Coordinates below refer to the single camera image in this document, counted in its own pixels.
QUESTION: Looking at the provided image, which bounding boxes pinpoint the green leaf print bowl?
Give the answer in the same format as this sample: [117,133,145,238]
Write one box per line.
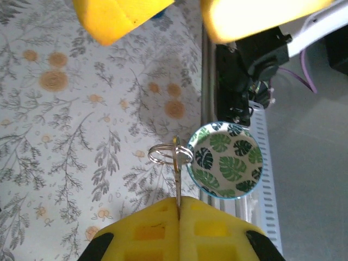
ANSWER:
[186,121,264,201]

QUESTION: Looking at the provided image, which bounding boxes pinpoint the floral table cloth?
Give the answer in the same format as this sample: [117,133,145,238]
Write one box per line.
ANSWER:
[0,0,204,261]

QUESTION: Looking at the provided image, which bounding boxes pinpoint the silver key ring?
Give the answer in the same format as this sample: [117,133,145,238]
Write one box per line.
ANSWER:
[148,143,195,165]

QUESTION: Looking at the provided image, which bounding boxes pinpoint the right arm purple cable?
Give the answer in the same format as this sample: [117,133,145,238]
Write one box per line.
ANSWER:
[279,50,319,94]

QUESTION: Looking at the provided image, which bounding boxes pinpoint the silver key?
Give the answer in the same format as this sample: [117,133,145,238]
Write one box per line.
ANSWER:
[171,135,185,221]

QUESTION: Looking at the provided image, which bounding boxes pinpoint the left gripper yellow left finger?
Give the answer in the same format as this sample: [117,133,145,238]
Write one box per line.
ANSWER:
[78,197,181,261]

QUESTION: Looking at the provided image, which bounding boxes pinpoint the white slotted cable duct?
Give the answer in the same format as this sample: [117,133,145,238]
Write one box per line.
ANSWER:
[250,100,282,255]

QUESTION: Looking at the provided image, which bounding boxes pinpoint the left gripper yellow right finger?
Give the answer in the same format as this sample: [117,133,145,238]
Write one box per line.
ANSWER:
[179,196,285,261]

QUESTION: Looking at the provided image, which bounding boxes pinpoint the grey metal panel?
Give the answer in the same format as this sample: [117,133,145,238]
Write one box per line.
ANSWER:
[265,54,348,261]

